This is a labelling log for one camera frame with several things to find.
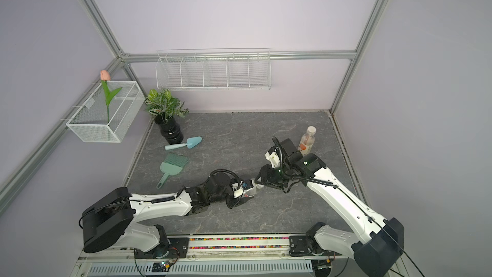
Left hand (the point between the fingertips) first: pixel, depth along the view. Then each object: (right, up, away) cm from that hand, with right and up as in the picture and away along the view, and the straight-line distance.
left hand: (249, 189), depth 80 cm
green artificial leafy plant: (-44, +39, +13) cm, 60 cm away
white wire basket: (-61, +28, -7) cm, 67 cm away
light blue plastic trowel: (-33, +18, +26) cm, 45 cm away
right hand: (+4, +5, -7) cm, 10 cm away
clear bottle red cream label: (+29, +19, +16) cm, 39 cm away
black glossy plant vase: (-42, +25, +19) cm, 53 cm away
